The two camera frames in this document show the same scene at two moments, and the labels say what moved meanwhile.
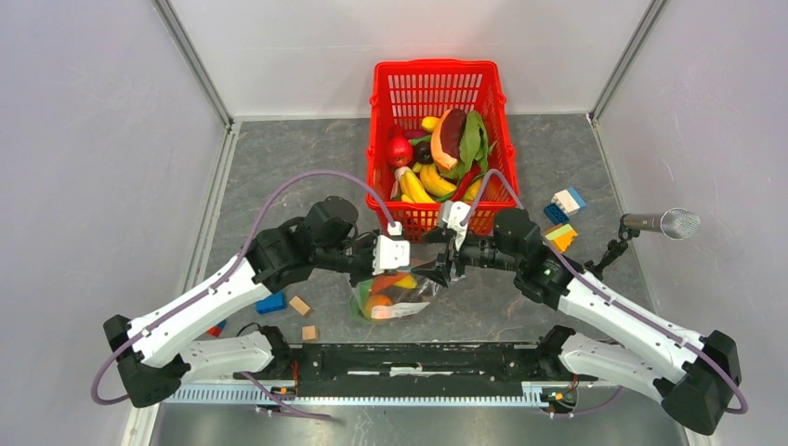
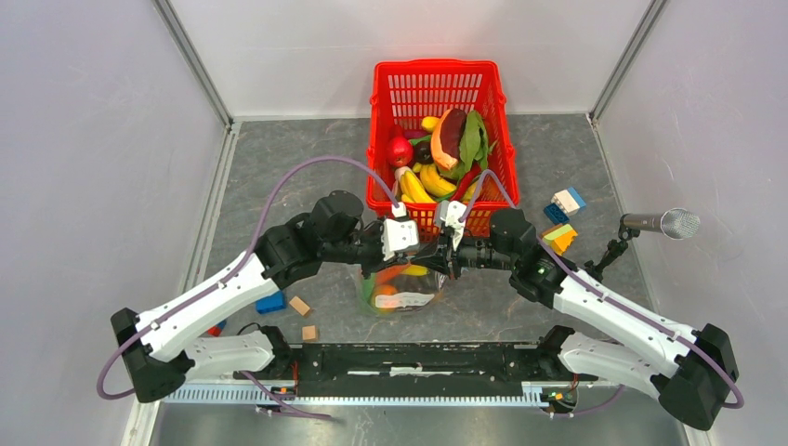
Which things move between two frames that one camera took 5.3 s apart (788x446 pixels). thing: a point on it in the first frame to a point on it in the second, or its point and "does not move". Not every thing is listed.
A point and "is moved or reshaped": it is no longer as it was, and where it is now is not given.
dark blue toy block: [555, 214] does not move
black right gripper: [439, 272] does not move
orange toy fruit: [376, 300] to [386, 290]
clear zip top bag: [385, 296] is moved or reshaped
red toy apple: [400, 151] does not move
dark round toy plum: [423, 152] does not move
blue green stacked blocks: [273, 303] does not move
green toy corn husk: [474, 146] does not move
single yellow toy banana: [408, 282] is moved or reshaped
